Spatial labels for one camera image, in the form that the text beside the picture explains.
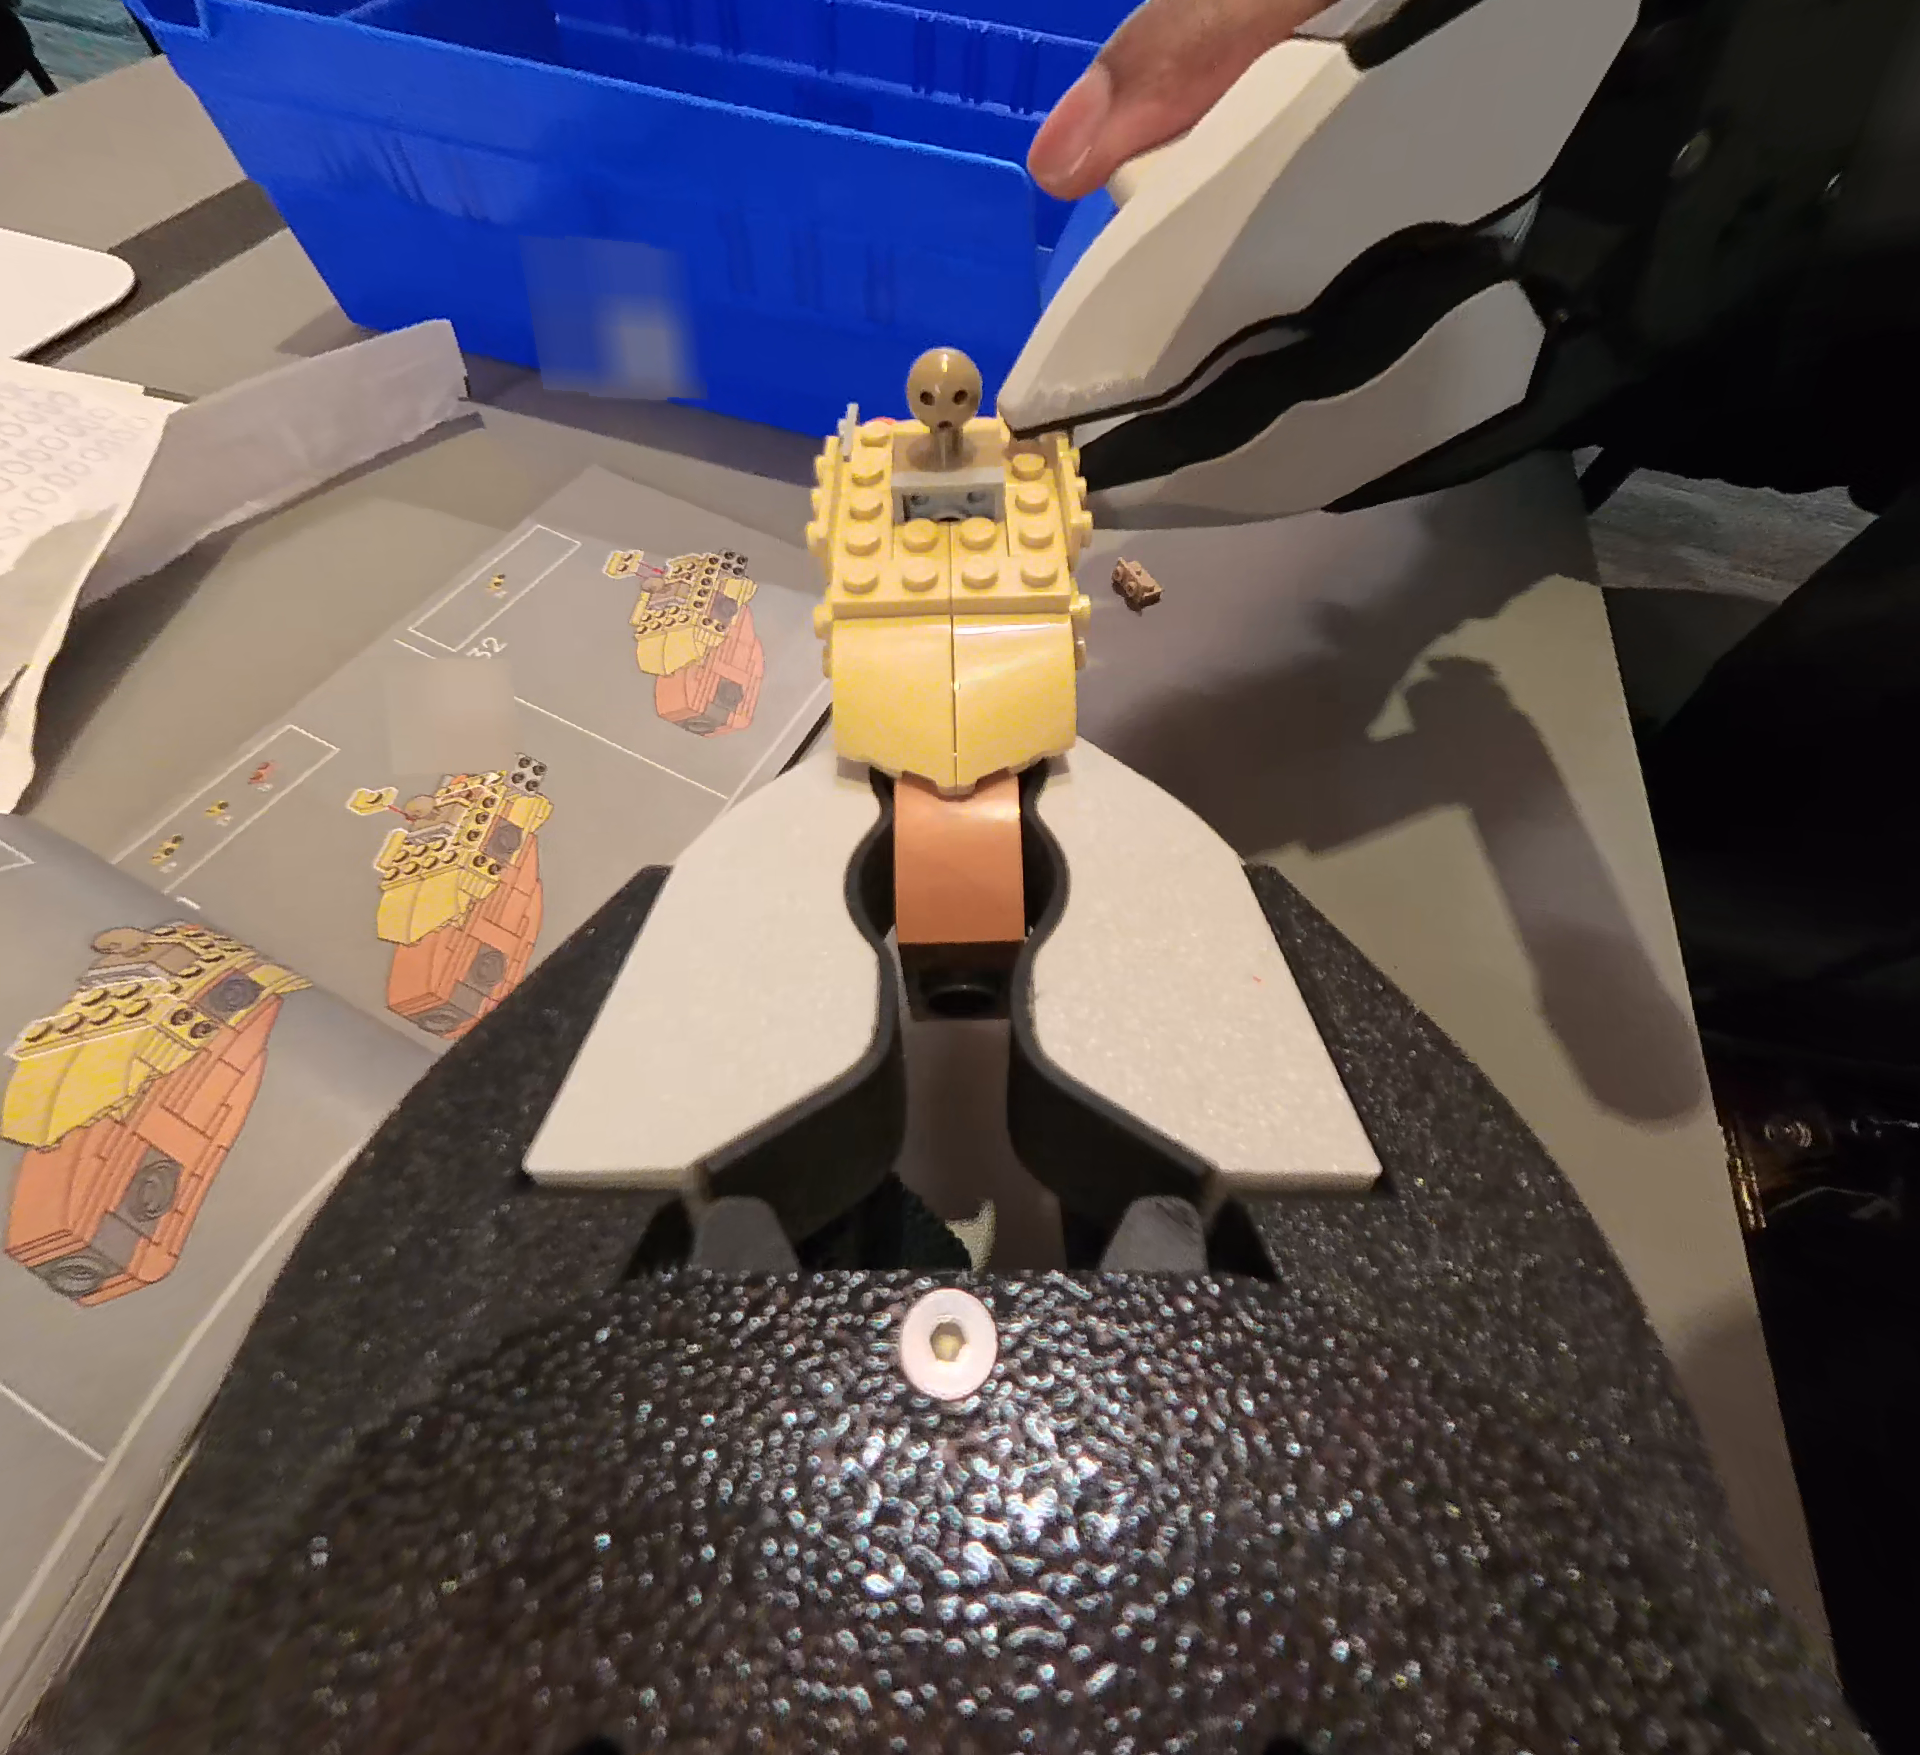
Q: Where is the person's right hand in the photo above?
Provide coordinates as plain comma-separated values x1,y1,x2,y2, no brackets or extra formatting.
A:
1027,0,1370,204

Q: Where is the grey instruction booklet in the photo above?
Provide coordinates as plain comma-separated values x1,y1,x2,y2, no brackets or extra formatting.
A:
0,465,843,1711

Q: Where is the plain grey paper bag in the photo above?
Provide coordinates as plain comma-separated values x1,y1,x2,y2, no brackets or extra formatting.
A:
91,317,468,609

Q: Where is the tan brick-built model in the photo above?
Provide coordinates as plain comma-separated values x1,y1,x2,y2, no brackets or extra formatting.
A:
811,347,1098,1021

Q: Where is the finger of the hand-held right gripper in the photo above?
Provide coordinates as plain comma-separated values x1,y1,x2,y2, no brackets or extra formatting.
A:
995,0,1670,437
1076,240,1563,533

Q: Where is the grey desk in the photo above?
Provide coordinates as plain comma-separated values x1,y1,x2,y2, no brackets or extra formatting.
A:
0,60,1849,1755

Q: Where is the blue plastic bin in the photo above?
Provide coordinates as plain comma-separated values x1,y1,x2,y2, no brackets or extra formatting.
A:
96,0,1151,403

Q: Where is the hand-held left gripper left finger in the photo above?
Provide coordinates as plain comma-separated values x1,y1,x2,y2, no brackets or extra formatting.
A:
522,765,906,1239

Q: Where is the white monitor stand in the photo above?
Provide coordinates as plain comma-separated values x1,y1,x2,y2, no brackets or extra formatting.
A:
0,228,139,361

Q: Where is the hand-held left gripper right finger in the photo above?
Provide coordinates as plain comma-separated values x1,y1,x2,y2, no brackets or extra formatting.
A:
1020,747,1386,1239

